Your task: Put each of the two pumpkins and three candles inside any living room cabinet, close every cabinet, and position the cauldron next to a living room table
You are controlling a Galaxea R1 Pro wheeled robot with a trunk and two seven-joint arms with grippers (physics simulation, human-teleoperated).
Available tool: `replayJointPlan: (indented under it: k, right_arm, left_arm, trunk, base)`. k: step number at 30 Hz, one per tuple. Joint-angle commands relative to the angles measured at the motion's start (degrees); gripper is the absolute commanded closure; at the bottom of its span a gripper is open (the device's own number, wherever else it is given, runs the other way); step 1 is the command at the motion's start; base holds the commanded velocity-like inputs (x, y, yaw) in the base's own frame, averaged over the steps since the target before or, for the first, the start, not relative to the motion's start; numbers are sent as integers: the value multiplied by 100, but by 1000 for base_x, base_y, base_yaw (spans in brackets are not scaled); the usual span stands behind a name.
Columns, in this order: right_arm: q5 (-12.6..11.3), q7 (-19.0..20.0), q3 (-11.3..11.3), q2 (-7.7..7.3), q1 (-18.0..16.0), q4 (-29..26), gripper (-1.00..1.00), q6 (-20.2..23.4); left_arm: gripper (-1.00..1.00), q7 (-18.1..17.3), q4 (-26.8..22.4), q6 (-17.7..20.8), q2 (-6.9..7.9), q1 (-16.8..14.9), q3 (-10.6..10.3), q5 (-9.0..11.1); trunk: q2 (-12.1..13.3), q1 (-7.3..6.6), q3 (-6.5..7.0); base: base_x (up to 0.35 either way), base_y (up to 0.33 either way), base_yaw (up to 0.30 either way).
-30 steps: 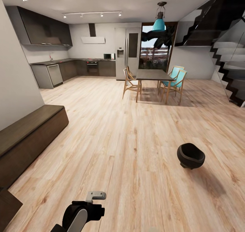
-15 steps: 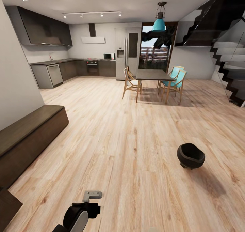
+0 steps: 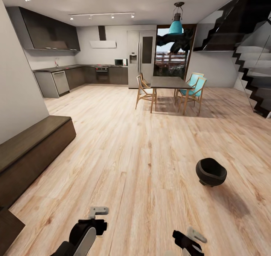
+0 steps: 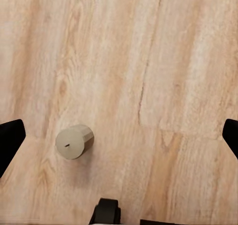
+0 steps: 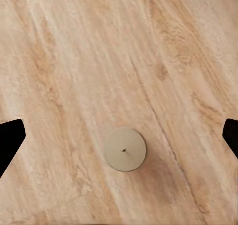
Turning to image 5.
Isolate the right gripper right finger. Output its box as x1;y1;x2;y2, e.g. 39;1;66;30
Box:
222;118;238;158

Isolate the pillar candle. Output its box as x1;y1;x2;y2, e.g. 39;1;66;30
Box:
103;127;148;172

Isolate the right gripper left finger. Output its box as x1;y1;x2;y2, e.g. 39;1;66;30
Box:
0;119;26;178

